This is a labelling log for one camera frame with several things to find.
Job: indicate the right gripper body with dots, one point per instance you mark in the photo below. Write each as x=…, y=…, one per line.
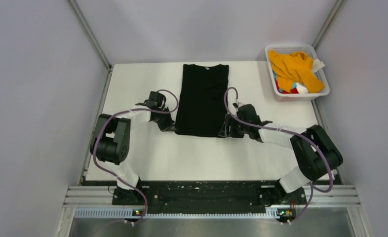
x=239, y=129

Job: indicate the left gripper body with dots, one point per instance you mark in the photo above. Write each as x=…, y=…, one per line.
x=161, y=116

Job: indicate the black t shirt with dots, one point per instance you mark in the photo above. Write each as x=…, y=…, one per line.
x=201, y=110

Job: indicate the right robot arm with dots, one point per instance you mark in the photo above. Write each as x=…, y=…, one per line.
x=315, y=153

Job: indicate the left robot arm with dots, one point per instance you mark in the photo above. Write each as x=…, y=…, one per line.
x=110, y=144

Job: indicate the red blue cloth in basket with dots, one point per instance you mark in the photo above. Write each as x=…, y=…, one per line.
x=285, y=86

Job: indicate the orange t shirt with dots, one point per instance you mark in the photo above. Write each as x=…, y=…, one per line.
x=296, y=67

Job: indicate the white cloth in basket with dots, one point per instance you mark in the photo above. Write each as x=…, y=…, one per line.
x=317, y=65

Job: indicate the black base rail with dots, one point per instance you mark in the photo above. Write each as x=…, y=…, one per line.
x=208, y=197

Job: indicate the white cable duct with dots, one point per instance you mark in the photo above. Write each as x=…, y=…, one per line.
x=134, y=213

